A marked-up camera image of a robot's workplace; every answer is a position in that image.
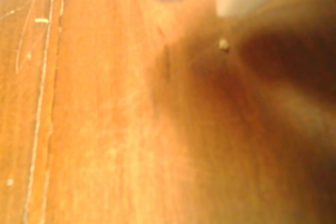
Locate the pale table crumb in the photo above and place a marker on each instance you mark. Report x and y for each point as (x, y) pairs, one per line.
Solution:
(223, 44)

